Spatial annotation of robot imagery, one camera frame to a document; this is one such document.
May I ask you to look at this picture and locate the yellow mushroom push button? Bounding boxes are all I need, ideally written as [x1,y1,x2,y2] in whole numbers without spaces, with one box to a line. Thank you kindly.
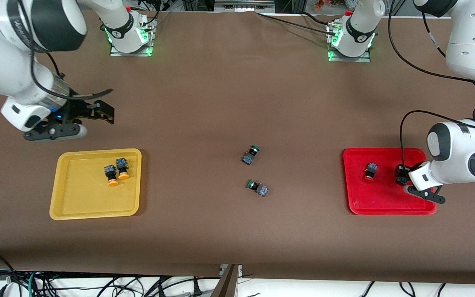
[115,157,130,180]
[104,165,119,187]

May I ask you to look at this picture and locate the red plastic tray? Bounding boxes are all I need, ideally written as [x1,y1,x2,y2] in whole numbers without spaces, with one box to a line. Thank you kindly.
[343,147,437,216]

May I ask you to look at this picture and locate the yellow plastic tray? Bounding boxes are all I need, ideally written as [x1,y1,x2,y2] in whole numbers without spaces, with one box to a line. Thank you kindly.
[49,148,143,221]

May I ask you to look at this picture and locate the brown table cover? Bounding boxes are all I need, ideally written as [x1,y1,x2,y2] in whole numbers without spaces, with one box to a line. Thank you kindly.
[0,9,475,285]

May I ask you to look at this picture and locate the green mushroom push button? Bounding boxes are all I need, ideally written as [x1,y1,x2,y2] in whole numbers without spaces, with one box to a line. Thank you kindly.
[242,145,261,166]
[246,179,269,197]

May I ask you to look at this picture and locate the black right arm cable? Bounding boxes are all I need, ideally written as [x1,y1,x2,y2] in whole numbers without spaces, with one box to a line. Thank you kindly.
[15,0,113,101]

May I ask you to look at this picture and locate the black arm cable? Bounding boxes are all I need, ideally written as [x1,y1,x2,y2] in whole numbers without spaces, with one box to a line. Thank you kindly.
[15,0,113,101]
[387,0,475,170]

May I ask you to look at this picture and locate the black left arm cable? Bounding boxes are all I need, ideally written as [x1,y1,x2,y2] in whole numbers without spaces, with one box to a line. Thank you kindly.
[387,0,475,170]

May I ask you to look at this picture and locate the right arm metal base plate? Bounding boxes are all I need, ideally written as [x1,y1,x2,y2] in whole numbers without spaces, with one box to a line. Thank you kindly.
[110,19,155,57]

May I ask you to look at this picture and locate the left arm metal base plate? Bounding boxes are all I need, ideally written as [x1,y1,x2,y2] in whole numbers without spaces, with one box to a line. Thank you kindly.
[327,23,372,63]

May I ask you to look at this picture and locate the green floor cable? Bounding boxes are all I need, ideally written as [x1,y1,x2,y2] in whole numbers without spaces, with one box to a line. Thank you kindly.
[26,271,40,297]

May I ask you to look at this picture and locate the short black table cable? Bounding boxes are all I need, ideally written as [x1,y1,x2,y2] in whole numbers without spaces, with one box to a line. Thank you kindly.
[301,12,343,29]

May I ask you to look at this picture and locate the long black table cable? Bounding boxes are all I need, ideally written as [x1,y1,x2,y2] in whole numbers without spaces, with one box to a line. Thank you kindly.
[255,12,339,37]

